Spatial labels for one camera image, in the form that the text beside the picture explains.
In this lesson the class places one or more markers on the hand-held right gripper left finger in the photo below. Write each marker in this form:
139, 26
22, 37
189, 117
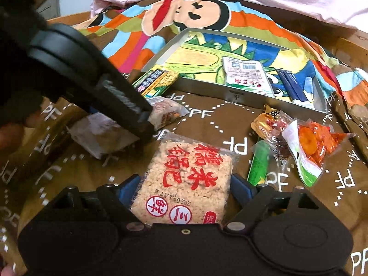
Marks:
129, 188

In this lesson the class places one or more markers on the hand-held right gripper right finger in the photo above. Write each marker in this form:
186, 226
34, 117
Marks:
241, 186

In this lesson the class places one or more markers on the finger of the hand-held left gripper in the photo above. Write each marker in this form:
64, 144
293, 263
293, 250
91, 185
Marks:
126, 103

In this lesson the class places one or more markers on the green stick packet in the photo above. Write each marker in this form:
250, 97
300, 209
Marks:
258, 164

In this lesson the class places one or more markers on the green and yellow snack packet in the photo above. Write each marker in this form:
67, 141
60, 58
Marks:
156, 83

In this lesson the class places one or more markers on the white translucent snack packet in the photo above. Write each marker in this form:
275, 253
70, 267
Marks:
95, 132

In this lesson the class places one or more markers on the clear packet with brown snack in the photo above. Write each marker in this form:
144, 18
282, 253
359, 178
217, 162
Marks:
169, 112

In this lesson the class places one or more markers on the rice cracker packet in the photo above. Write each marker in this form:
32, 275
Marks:
184, 178

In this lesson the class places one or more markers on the clear packet with dark meat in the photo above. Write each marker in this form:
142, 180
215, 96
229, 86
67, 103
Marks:
280, 143

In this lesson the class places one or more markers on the orange snack packet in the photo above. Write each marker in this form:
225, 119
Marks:
313, 143

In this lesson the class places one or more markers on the grey tray with colourful print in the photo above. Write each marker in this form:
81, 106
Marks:
230, 95

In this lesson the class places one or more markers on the person's left hand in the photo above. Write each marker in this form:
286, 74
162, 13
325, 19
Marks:
10, 138

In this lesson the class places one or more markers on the gold snack packet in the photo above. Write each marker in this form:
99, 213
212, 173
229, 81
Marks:
260, 125

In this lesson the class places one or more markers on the printed blanket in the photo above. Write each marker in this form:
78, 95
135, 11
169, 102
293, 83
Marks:
201, 120

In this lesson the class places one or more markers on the white packet with red print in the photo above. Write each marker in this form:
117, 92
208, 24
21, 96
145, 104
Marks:
247, 77

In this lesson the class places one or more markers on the dark blue stick packet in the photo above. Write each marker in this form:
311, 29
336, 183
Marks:
286, 84

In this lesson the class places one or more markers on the wooden bed frame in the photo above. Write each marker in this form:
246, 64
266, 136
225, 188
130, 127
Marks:
349, 49

